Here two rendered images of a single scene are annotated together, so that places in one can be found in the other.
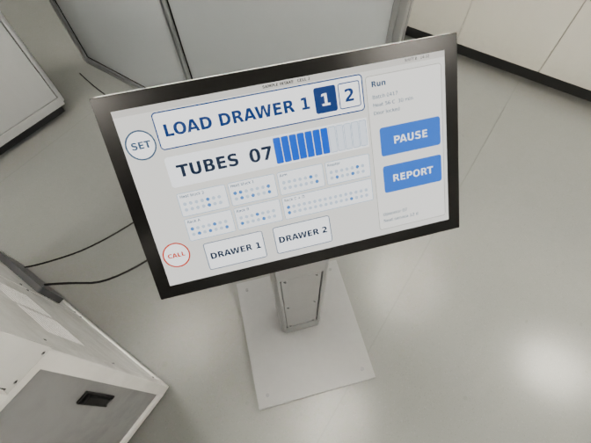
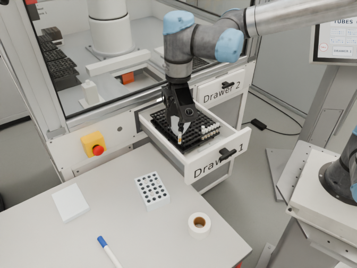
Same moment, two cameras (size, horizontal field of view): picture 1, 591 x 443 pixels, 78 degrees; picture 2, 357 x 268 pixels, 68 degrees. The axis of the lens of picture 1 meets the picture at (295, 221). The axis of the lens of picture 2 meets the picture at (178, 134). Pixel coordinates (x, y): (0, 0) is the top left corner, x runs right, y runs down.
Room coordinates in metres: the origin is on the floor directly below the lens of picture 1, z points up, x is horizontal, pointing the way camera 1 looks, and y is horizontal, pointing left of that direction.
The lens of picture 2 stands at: (-1.14, 0.47, 1.53)
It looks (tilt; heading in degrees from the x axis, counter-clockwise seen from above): 41 degrees down; 18
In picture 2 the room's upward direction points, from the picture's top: straight up
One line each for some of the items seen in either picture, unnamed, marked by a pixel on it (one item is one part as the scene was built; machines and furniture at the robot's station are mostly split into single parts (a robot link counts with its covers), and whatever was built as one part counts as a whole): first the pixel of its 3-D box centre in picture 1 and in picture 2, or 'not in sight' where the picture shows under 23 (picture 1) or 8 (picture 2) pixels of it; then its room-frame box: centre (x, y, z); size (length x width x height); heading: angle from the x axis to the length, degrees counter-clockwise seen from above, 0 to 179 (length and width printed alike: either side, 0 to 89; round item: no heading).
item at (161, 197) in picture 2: not in sight; (151, 190); (-0.64, 0.73, 0.78); 0.12 x 0.08 x 0.04; 44
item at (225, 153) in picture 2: not in sight; (225, 152); (-0.50, 0.51, 0.91); 0.07 x 0.04 x 0.01; 144
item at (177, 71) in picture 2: not in sight; (177, 66); (-0.52, 0.67, 1.20); 0.08 x 0.08 x 0.05
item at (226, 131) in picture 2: not in sight; (182, 126); (-0.36, 0.70, 0.86); 0.40 x 0.26 x 0.06; 54
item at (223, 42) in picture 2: not in sight; (219, 41); (-0.51, 0.57, 1.28); 0.11 x 0.11 x 0.08; 85
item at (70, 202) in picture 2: not in sight; (70, 202); (-0.76, 0.98, 0.77); 0.13 x 0.09 x 0.02; 55
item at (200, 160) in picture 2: not in sight; (219, 155); (-0.49, 0.53, 0.87); 0.29 x 0.02 x 0.11; 144
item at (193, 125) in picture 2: not in sight; (184, 126); (-0.37, 0.70, 0.87); 0.22 x 0.18 x 0.06; 54
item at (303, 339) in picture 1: (300, 287); (325, 123); (0.36, -0.01, 0.51); 0.50 x 0.45 x 1.02; 12
